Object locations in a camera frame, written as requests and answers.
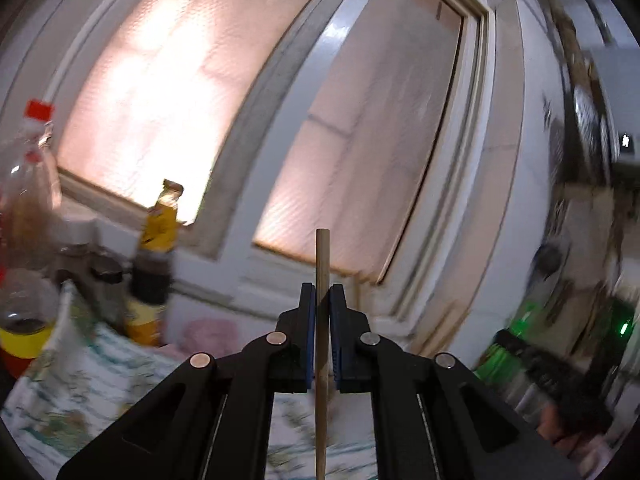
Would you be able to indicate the clear bottle red cap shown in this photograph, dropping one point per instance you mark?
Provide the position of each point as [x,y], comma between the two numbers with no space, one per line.
[30,185]

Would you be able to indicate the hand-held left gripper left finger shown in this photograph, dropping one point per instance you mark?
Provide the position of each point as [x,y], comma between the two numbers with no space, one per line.
[310,340]

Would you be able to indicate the glass jar black lid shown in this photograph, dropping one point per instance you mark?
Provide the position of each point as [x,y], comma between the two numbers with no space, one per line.
[107,295]

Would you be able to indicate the pink cloth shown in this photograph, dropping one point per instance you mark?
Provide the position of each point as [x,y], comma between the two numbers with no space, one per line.
[210,335]

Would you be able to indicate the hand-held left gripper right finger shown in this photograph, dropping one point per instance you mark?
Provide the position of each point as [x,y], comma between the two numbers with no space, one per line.
[334,340]

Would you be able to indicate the wooden chopstick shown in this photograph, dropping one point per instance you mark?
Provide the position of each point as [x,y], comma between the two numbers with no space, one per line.
[322,260]

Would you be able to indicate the white framed window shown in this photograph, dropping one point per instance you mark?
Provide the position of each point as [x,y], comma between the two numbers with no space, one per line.
[350,135]

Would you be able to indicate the clear bottle yellow label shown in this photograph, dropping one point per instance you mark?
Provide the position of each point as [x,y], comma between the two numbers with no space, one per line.
[25,320]

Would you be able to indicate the cat printed cloth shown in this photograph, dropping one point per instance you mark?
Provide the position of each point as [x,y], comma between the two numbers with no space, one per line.
[100,400]

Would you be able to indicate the dark soy sauce bottle yellow label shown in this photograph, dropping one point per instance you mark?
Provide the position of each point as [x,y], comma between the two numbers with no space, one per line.
[152,270]

